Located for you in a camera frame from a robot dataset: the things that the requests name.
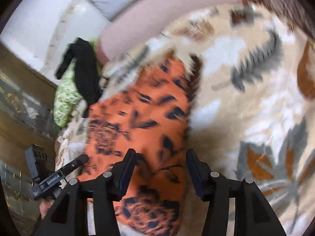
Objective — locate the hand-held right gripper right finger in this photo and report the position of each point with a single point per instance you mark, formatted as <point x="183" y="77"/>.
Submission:
<point x="194" y="174"/>

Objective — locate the green printed garment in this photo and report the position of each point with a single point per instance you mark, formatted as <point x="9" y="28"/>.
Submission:
<point x="65" y="98"/>

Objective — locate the black garment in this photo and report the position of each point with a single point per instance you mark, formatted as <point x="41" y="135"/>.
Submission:
<point x="85" y="73"/>

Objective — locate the wooden glass-front cabinet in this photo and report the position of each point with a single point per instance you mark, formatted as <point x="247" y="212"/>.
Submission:
<point x="22" y="118"/>

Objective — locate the beige leaf-print blanket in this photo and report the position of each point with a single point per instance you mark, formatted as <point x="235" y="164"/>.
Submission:
<point x="246" y="91"/>

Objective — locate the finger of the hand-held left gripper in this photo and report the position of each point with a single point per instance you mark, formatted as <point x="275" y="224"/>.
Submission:
<point x="76" y="163"/>

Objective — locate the orange floral garment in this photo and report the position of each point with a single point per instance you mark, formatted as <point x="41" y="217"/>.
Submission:
<point x="147" y="132"/>

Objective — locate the person's left hand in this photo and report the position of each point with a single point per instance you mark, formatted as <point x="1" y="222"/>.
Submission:
<point x="46" y="207"/>

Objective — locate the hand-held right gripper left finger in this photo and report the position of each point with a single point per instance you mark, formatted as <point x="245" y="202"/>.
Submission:
<point x="128" y="174"/>

